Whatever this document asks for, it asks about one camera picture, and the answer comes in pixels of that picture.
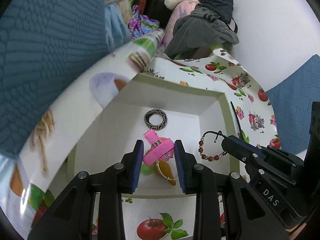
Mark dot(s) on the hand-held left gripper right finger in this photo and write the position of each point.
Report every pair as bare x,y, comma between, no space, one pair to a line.
180,167

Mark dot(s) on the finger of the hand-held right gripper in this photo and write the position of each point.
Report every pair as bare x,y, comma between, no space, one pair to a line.
246,145
235,150

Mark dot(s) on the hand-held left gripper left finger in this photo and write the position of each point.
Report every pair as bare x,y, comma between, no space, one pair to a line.
137,166

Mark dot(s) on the yellow pendant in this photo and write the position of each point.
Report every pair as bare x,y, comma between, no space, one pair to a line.
166,171

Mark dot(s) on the pink ribbon hair clip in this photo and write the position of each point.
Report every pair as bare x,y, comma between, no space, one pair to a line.
158,148

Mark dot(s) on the green and white cardboard box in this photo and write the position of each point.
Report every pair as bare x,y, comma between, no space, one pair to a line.
175,105

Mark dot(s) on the blue quilted chair back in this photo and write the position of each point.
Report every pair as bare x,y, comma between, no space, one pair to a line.
292,97
50,42

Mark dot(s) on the vegetable print tablecloth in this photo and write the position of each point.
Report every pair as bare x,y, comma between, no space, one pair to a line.
75,100

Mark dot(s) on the pile of clothes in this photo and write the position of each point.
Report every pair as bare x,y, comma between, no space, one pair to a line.
200,27

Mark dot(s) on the light blue cloth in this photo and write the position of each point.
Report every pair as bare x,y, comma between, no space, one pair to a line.
116,27

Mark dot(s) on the purple colourful plastic bag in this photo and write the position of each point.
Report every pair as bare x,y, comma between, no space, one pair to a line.
142,23

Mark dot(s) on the black suitcase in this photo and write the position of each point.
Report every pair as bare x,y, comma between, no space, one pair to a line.
152,2

